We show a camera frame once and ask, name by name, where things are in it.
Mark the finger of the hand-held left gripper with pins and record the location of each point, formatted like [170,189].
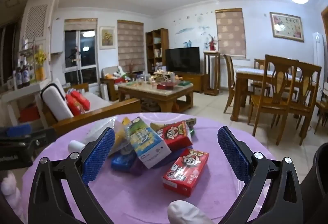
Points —
[38,140]
[19,130]

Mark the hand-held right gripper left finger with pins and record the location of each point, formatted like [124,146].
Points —
[98,154]

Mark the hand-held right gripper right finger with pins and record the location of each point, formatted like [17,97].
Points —
[234,157]

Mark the white cylinder tube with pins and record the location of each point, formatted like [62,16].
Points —
[75,146]

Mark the blue packet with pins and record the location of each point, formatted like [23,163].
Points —
[123,162]

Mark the clear plastic bag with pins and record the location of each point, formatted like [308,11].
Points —
[94,127]

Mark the blue green drink carton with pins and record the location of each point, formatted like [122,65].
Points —
[146,144]

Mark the red cartoon face carton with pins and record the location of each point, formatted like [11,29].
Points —
[185,172]
[175,135]

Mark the small green packet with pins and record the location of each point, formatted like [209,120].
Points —
[192,124]

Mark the black trash bin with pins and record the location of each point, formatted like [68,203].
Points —
[317,188]

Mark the person's left hand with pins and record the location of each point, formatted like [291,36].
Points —
[7,185]

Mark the person's right hand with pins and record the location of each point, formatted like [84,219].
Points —
[185,213]

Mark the red box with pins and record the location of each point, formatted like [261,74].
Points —
[29,114]

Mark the white side counter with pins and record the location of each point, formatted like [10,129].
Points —
[20,93]

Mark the white black-trimmed back cushion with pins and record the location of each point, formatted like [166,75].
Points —
[56,101]

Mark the wooden sofa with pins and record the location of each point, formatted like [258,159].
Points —
[102,111]

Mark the red cushion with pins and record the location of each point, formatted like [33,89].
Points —
[74,107]
[83,101]

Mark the brown beer bottle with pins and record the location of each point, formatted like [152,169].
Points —
[19,77]
[25,76]

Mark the purple tablecloth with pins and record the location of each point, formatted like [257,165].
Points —
[143,201]

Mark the yellow flowers in vase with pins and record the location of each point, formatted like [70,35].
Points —
[40,65]

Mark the wooden armchair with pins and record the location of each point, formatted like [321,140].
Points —
[110,85]

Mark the wooden dining table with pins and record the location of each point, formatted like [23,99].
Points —
[246,77]

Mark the wooden coffee table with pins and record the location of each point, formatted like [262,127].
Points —
[153,95]

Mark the wooden television stand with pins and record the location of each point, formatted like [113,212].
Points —
[196,81]

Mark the glass balcony door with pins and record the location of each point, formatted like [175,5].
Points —
[87,60]

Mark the red tray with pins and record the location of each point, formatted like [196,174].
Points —
[166,86]

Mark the wooden ornament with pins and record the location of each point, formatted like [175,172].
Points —
[163,76]

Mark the tall wooden plant stand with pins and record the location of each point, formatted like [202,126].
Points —
[212,53]

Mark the white lattice cabinet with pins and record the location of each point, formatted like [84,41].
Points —
[38,21]

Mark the black television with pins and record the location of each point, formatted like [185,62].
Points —
[182,60]

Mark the beige patterned roller blind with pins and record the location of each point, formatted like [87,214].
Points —
[230,34]
[130,47]

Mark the red vase with plant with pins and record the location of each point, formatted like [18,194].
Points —
[212,45]

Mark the framed sunflower painting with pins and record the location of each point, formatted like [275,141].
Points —
[107,38]

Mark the short beige window blind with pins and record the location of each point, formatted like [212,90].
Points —
[80,25]

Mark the wooden bookshelf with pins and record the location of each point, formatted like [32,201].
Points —
[156,47]

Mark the white standing air conditioner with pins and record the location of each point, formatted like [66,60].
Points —
[318,47]

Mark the framed flower picture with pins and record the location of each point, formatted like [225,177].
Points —
[287,26]

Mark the white wall box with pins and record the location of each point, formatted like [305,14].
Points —
[57,36]

